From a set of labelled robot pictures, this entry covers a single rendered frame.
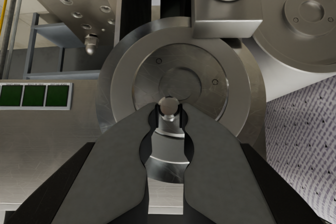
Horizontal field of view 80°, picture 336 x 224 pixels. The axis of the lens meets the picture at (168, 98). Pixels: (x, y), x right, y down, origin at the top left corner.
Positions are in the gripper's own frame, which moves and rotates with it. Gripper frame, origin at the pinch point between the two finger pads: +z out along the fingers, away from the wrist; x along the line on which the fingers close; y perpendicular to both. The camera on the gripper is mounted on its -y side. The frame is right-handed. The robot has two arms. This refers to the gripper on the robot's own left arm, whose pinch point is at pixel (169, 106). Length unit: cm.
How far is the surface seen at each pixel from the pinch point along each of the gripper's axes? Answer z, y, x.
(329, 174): 5.9, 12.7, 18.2
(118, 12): 10.9, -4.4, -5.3
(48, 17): 221, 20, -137
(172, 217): 20.1, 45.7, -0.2
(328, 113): 9.7, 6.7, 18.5
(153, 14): 219, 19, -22
